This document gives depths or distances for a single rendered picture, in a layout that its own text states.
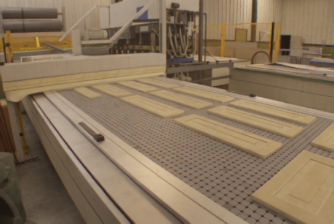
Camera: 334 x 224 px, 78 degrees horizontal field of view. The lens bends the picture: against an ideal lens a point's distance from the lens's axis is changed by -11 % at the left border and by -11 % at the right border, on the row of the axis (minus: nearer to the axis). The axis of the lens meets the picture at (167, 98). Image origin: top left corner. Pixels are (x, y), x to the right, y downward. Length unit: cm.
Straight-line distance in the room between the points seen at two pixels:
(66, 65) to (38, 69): 33
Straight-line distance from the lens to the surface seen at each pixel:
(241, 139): 127
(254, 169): 104
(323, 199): 95
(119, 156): 110
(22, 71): 279
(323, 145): 137
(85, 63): 293
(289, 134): 142
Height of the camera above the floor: 140
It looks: 15 degrees down
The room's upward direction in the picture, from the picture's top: straight up
